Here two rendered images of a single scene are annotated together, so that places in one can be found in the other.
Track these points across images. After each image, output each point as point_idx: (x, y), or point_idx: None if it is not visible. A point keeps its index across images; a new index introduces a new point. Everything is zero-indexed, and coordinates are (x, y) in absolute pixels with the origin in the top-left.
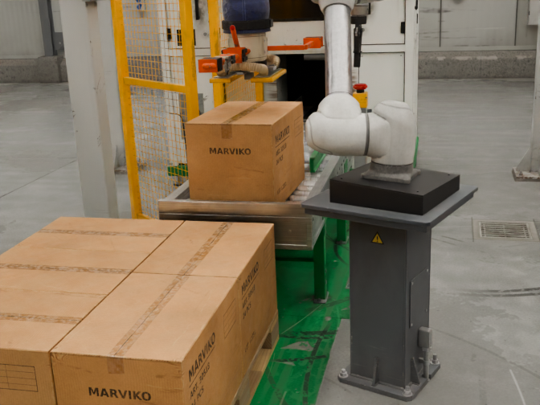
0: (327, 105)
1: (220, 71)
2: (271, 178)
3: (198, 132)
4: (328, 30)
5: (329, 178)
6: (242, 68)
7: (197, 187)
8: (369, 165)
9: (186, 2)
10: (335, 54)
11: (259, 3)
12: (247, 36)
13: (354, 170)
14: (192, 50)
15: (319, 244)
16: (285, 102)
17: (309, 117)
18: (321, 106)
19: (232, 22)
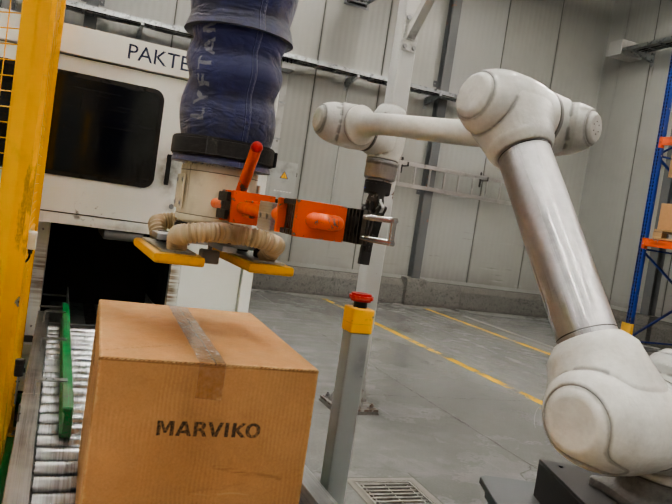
0: (617, 356)
1: (190, 240)
2: (295, 492)
3: (133, 382)
4: (540, 187)
5: None
6: (240, 240)
7: None
8: (567, 476)
9: (32, 91)
10: (575, 239)
11: (271, 116)
12: (239, 176)
13: (585, 497)
14: (25, 187)
15: None
16: (224, 312)
17: (586, 384)
18: (594, 356)
19: (218, 141)
